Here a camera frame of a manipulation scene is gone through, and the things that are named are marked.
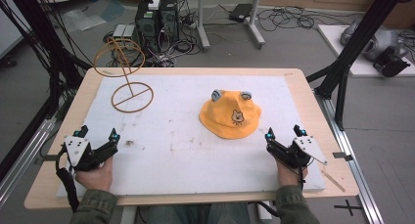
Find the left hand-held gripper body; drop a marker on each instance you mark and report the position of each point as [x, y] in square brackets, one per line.
[78, 150]

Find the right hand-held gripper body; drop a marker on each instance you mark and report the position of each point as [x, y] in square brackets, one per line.
[293, 154]

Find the person's right hand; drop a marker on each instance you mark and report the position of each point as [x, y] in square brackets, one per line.
[288, 176]

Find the person's left hand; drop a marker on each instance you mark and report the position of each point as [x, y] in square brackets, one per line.
[96, 178]

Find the yellow bucket hat with ears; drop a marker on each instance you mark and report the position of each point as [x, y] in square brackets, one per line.
[228, 118]

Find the thin wooden stick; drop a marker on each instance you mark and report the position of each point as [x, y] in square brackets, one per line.
[333, 181]

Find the white power strip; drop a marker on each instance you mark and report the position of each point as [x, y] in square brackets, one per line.
[263, 211]

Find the white foam board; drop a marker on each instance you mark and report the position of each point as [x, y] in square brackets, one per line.
[182, 158]

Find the white platform board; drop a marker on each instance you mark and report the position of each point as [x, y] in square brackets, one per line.
[332, 44]

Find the grey flat boxes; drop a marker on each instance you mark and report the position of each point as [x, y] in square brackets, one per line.
[124, 31]

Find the grey desk leg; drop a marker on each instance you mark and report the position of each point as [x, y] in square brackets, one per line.
[203, 25]
[255, 25]

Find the black computer tower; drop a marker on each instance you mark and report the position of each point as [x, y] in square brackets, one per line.
[147, 26]
[169, 18]

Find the grey and black machine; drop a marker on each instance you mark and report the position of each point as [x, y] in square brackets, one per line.
[381, 48]

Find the flat black box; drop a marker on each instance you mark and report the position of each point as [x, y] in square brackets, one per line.
[240, 12]

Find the white box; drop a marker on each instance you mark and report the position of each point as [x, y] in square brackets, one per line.
[154, 2]

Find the metal bracket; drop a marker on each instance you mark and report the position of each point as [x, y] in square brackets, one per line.
[49, 158]
[342, 156]

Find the aluminium rail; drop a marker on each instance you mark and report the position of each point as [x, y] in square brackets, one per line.
[350, 171]
[23, 162]

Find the black metal frame post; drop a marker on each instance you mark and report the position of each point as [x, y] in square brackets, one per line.
[362, 38]
[42, 38]

